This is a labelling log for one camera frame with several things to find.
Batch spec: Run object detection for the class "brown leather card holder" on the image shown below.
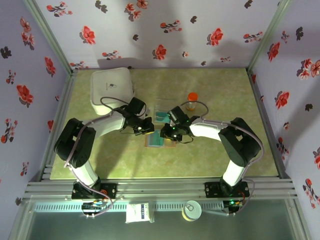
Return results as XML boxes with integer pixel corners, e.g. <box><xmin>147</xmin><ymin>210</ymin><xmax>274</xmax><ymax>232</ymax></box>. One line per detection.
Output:
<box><xmin>144</xmin><ymin>129</ymin><xmax>179</xmax><ymax>149</ymax></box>

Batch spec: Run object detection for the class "teal credit card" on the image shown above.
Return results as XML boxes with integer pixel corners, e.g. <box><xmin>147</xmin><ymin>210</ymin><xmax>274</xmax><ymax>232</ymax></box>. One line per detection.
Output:
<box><xmin>155</xmin><ymin>110</ymin><xmax>173</xmax><ymax>124</ymax></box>
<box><xmin>148</xmin><ymin>130</ymin><xmax>165</xmax><ymax>147</ymax></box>

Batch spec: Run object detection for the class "orange-capped small bottle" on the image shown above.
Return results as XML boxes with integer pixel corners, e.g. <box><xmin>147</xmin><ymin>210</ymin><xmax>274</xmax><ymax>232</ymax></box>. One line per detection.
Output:
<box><xmin>184</xmin><ymin>91</ymin><xmax>199</xmax><ymax>112</ymax></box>

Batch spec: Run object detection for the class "white plastic lidded container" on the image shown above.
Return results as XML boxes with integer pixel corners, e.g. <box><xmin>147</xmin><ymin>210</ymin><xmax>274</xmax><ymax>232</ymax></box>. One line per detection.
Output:
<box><xmin>89</xmin><ymin>67</ymin><xmax>136</xmax><ymax>116</ymax></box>

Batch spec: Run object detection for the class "tin can with pull tab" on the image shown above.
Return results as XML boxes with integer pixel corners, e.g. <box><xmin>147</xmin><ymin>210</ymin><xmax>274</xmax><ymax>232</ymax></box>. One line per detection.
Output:
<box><xmin>181</xmin><ymin>199</ymin><xmax>203</xmax><ymax>222</ymax></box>

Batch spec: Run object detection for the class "white paper packet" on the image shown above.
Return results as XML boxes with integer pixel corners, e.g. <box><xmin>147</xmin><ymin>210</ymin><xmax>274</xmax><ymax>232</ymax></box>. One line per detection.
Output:
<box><xmin>124</xmin><ymin>202</ymin><xmax>151</xmax><ymax>224</ymax></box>

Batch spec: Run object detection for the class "controller circuit board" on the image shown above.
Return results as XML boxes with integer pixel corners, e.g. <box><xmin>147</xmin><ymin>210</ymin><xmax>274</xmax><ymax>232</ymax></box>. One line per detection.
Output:
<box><xmin>223</xmin><ymin>198</ymin><xmax>244</xmax><ymax>216</ymax></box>
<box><xmin>81</xmin><ymin>199</ymin><xmax>107</xmax><ymax>220</ymax></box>

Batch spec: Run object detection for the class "grey left arm cable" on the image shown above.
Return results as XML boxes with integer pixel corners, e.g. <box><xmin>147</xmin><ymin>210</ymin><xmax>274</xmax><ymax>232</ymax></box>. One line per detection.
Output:
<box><xmin>63</xmin><ymin>96</ymin><xmax>132</xmax><ymax>219</ymax></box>

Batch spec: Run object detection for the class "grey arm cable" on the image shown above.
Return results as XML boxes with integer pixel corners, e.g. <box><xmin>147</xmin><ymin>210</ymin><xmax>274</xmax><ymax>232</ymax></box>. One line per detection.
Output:
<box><xmin>63</xmin><ymin>96</ymin><xmax>132</xmax><ymax>219</ymax></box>
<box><xmin>179</xmin><ymin>99</ymin><xmax>266</xmax><ymax>217</ymax></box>

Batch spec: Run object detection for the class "aluminium cross rail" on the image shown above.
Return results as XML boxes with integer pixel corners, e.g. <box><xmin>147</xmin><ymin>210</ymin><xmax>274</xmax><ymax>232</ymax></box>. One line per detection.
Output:
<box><xmin>22</xmin><ymin>176</ymin><xmax>299</xmax><ymax>201</ymax></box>

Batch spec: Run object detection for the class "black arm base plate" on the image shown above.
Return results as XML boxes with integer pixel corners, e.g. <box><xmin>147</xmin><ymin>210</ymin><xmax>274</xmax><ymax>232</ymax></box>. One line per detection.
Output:
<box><xmin>204</xmin><ymin>181</ymin><xmax>250</xmax><ymax>199</ymax></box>
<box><xmin>71</xmin><ymin>182</ymin><xmax>118</xmax><ymax>200</ymax></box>

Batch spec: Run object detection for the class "aluminium side rail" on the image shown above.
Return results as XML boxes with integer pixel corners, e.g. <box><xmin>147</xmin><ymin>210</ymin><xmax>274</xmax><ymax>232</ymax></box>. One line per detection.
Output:
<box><xmin>246</xmin><ymin>68</ymin><xmax>292</xmax><ymax>180</ymax></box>
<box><xmin>39</xmin><ymin>69</ymin><xmax>79</xmax><ymax>181</ymax></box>

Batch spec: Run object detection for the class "grey right arm cable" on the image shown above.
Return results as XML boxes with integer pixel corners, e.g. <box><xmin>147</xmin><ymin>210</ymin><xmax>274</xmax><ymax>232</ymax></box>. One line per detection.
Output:
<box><xmin>179</xmin><ymin>99</ymin><xmax>266</xmax><ymax>217</ymax></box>

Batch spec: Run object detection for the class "slotted grey cable duct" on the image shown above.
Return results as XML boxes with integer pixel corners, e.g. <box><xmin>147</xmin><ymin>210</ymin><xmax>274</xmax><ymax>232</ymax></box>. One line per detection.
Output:
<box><xmin>34</xmin><ymin>201</ymin><xmax>225</xmax><ymax>213</ymax></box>

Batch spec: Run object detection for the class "aluminium frame post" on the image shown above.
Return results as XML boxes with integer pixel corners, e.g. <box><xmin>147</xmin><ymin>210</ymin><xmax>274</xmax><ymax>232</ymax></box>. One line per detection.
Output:
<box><xmin>246</xmin><ymin>0</ymin><xmax>293</xmax><ymax>73</ymax></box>
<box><xmin>22</xmin><ymin>0</ymin><xmax>77</xmax><ymax>75</ymax></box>

